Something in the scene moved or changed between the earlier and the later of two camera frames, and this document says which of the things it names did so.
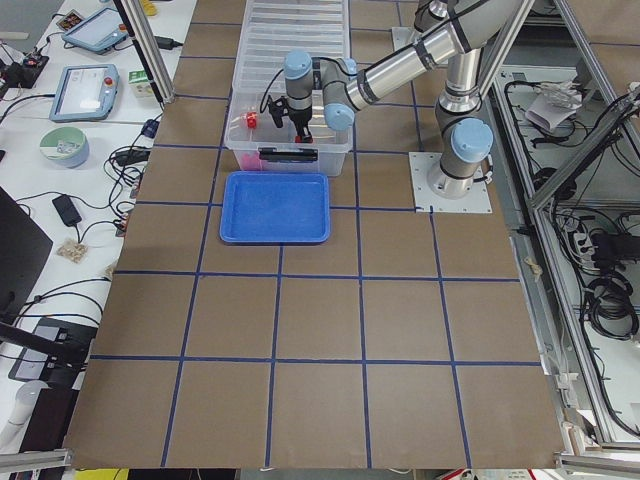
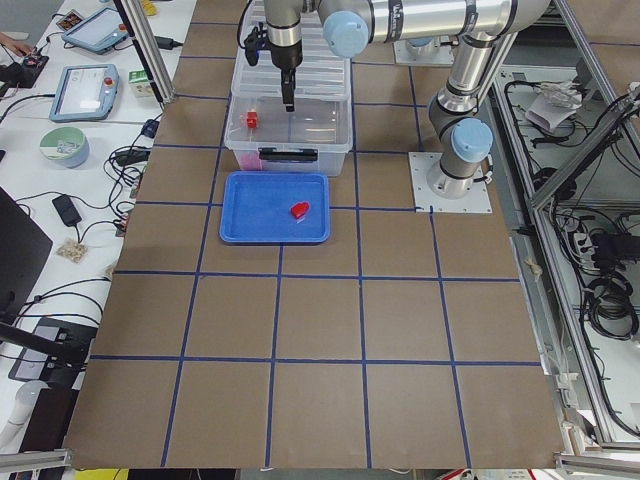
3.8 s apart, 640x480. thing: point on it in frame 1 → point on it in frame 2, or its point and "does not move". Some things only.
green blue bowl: [65, 145] does not move
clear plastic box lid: [275, 28] does not move
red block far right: [251, 119] does not move
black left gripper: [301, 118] → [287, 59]
